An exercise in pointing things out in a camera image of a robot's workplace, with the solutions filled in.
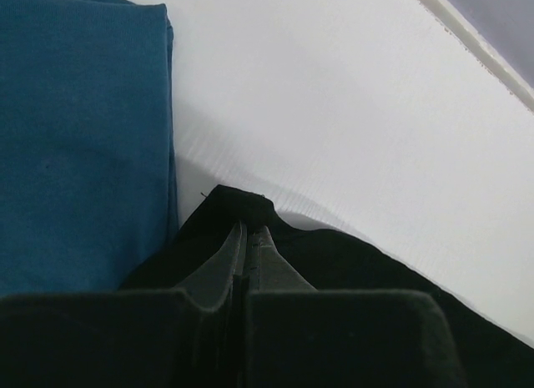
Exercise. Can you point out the folded teal t-shirt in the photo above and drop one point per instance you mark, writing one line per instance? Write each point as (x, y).
(88, 188)

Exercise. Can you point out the black t-shirt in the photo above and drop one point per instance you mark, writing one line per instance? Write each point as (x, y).
(331, 260)

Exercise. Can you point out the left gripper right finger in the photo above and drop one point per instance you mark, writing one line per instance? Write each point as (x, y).
(298, 336)

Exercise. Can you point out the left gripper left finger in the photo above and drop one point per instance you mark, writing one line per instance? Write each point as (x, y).
(184, 336)

